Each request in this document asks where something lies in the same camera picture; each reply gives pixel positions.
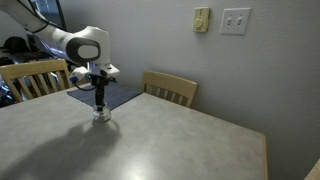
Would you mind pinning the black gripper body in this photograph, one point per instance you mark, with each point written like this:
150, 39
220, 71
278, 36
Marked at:
101, 81

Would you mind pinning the round silver jar lid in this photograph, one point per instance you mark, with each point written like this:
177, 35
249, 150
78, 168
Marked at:
104, 107

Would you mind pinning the glass jar with yellow candle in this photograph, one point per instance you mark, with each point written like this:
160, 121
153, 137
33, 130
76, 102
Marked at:
102, 116

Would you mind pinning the blue-grey cloth placemat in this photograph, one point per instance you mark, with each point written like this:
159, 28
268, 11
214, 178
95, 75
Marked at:
125, 93

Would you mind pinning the wooden chair with green cushion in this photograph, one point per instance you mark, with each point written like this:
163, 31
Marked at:
36, 67

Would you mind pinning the wooden chair with slatted back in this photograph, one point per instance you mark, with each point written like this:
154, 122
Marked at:
170, 85

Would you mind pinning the dark monitor screen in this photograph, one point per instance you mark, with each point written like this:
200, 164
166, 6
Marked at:
50, 13

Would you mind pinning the black cap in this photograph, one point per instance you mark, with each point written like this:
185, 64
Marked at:
15, 44

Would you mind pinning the beige wooden furniture corner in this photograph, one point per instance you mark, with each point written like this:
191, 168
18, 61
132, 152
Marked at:
315, 171

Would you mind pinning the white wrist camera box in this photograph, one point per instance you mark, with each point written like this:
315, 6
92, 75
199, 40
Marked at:
78, 75

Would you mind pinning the beige wall thermostat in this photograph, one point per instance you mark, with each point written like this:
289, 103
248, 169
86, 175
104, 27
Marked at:
201, 20

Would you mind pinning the white double light switch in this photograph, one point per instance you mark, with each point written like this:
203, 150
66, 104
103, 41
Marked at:
235, 21

